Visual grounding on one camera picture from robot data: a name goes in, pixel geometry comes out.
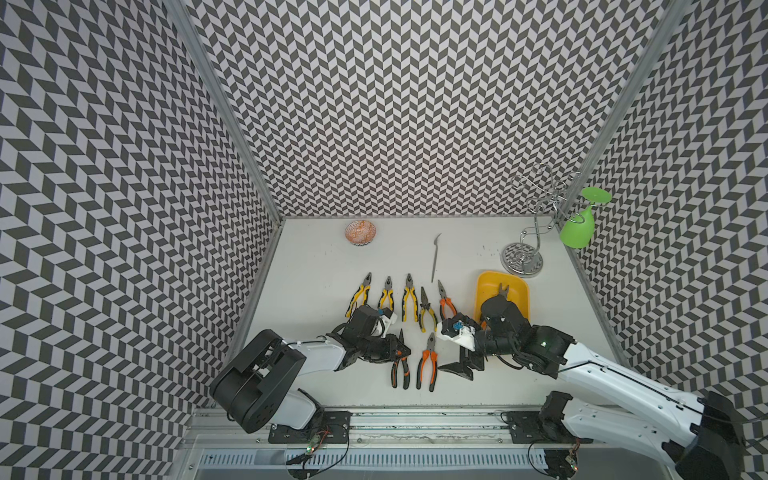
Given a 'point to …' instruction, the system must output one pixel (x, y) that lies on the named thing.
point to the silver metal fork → (436, 242)
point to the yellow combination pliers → (365, 288)
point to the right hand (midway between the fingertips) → (445, 349)
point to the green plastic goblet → (577, 232)
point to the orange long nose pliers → (444, 301)
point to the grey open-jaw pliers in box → (504, 292)
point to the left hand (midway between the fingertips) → (407, 356)
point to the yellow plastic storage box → (488, 286)
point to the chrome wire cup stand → (549, 195)
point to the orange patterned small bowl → (360, 232)
